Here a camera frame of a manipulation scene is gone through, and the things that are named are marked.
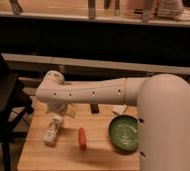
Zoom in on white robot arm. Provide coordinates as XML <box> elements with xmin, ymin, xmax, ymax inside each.
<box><xmin>36</xmin><ymin>71</ymin><xmax>190</xmax><ymax>171</ymax></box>

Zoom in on black rectangular block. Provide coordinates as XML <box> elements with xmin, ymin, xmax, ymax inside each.
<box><xmin>90</xmin><ymin>104</ymin><xmax>99</xmax><ymax>114</ymax></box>

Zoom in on black chair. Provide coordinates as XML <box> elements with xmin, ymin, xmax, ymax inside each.
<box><xmin>0</xmin><ymin>53</ymin><xmax>34</xmax><ymax>171</ymax></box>

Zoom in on white plastic bottle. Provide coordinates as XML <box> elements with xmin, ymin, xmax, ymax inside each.
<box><xmin>43</xmin><ymin>115</ymin><xmax>63</xmax><ymax>146</ymax></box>

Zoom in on green ceramic bowl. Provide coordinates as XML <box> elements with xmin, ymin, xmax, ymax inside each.
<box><xmin>108</xmin><ymin>115</ymin><xmax>139</xmax><ymax>152</ymax></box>

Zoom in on white sponge block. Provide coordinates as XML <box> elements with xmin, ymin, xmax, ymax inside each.
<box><xmin>112</xmin><ymin>105</ymin><xmax>127</xmax><ymax>115</ymax></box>

